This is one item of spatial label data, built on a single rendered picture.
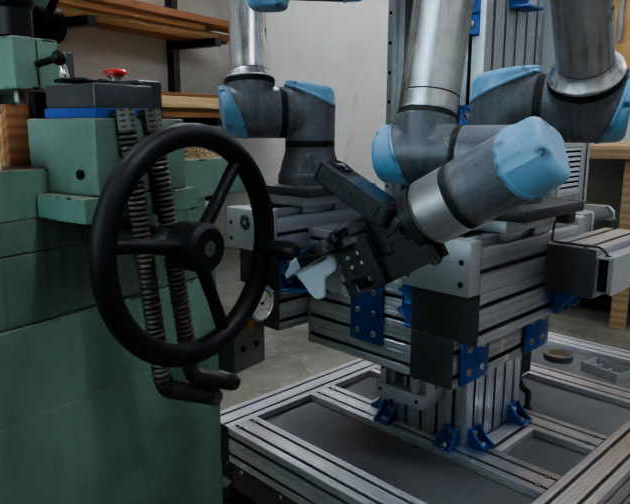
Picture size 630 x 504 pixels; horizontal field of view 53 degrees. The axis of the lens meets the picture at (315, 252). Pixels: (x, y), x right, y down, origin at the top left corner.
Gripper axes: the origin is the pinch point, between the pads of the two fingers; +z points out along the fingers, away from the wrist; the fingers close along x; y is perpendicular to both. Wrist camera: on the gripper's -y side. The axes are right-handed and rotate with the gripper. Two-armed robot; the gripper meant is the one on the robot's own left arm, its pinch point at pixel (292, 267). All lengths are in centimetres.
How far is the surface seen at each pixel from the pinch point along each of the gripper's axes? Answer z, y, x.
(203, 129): -4.5, -17.6, -10.2
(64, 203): 11.0, -16.9, -20.1
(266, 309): 21.5, 2.1, 16.2
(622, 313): 31, 63, 255
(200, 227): 0.3, -7.6, -12.1
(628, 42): -19, -58, 315
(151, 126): 2.3, -22.0, -10.8
